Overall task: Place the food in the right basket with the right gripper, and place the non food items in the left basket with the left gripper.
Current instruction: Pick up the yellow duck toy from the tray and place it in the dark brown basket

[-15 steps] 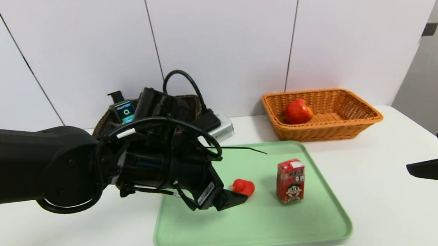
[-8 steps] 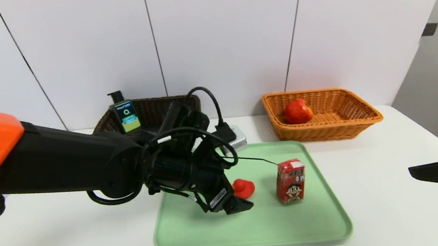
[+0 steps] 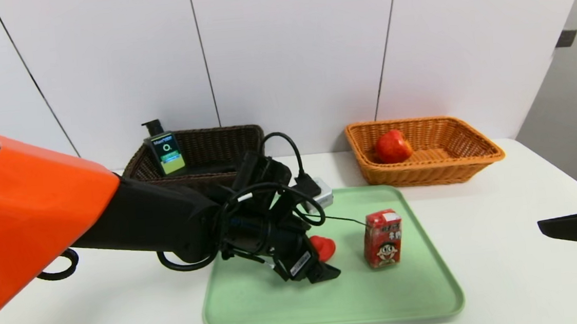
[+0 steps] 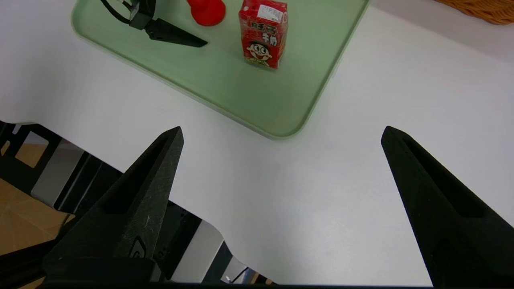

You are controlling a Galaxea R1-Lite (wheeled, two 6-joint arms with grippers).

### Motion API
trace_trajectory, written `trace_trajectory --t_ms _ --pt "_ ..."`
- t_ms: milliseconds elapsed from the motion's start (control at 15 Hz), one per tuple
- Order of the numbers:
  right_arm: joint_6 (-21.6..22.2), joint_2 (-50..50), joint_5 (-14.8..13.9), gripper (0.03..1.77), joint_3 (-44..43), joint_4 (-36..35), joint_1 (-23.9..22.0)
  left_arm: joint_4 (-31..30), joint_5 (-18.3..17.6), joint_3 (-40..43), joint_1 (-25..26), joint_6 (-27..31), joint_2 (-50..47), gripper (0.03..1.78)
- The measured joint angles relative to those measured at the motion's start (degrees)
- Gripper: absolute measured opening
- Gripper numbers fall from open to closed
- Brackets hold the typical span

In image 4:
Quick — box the red rubber duck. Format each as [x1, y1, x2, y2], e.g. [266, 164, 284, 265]
[187, 0, 226, 26]

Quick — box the red milk carton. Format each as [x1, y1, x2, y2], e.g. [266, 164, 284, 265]
[239, 0, 289, 70]

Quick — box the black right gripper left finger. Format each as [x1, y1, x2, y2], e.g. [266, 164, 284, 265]
[42, 126, 184, 283]

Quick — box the orange wicker basket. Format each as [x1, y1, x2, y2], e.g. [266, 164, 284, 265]
[436, 0, 514, 25]

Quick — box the light green plastic tray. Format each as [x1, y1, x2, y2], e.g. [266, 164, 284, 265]
[71, 0, 370, 140]

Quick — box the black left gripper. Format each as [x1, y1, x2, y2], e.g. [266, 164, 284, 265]
[129, 0, 208, 48]

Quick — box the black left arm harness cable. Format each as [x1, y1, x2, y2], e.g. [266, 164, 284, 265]
[100, 0, 133, 24]

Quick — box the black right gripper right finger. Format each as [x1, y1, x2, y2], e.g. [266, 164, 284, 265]
[381, 126, 514, 286]

